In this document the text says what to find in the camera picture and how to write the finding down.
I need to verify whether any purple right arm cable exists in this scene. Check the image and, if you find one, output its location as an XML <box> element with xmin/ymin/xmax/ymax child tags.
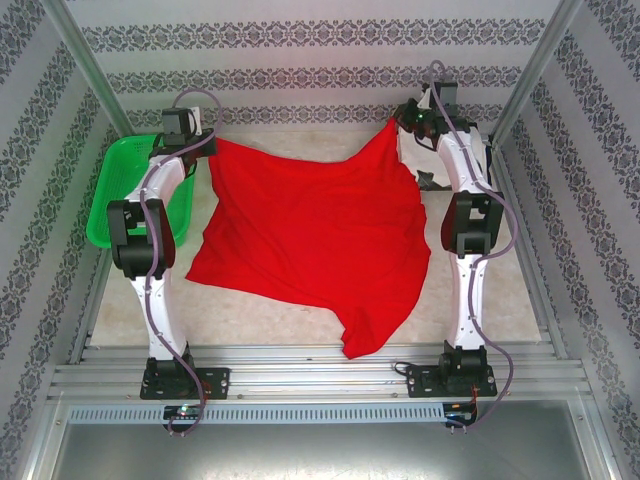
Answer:
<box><xmin>430</xmin><ymin>59</ymin><xmax>517</xmax><ymax>434</ymax></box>

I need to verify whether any green plastic basket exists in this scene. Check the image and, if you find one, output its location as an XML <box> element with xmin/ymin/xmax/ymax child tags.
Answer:
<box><xmin>86</xmin><ymin>134</ymin><xmax>199</xmax><ymax>251</ymax></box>

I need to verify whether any aluminium corner post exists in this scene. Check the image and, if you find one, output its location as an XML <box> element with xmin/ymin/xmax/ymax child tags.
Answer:
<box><xmin>42</xmin><ymin>0</ymin><xmax>135</xmax><ymax>144</ymax></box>
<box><xmin>492</xmin><ymin>0</ymin><xmax>586</xmax><ymax>146</ymax></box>

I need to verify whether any slotted grey cable duct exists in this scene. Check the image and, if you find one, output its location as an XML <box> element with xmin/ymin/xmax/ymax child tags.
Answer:
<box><xmin>67</xmin><ymin>402</ymin><xmax>446</xmax><ymax>424</ymax></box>

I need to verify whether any red t-shirt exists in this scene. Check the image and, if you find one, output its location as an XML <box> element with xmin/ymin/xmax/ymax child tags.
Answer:
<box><xmin>184</xmin><ymin>118</ymin><xmax>432</xmax><ymax>360</ymax></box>

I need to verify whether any folded white printed t-shirt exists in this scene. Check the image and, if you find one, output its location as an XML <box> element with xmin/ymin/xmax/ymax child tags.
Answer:
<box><xmin>398</xmin><ymin>130</ymin><xmax>494</xmax><ymax>194</ymax></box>

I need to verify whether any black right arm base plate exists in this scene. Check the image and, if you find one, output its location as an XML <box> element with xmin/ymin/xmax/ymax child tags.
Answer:
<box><xmin>405</xmin><ymin>363</ymin><xmax>496</xmax><ymax>400</ymax></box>

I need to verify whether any aluminium side rail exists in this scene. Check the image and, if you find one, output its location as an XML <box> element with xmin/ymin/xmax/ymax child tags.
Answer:
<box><xmin>68</xmin><ymin>248</ymin><xmax>114</xmax><ymax>365</ymax></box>
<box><xmin>492</xmin><ymin>142</ymin><xmax>571</xmax><ymax>361</ymax></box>

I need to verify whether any grey metal sheet panel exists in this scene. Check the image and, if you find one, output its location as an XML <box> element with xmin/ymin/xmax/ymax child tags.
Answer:
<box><xmin>29</xmin><ymin>399</ymin><xmax>614</xmax><ymax>480</ymax></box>

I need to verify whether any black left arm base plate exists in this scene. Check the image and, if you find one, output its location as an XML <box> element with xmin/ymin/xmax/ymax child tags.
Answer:
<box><xmin>139</xmin><ymin>357</ymin><xmax>232</xmax><ymax>401</ymax></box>

